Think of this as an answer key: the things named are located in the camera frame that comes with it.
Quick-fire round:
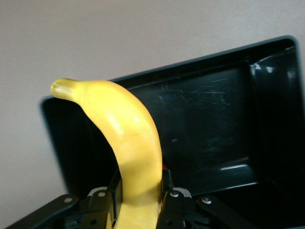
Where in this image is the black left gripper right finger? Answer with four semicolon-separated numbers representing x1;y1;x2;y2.
157;168;256;229

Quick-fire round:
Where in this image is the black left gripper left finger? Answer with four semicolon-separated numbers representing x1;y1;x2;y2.
4;168;123;229

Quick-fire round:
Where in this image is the yellow banana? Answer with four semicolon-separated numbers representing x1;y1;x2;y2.
50;78;164;229

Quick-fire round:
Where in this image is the black plastic box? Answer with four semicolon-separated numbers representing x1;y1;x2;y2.
40;35;305;229

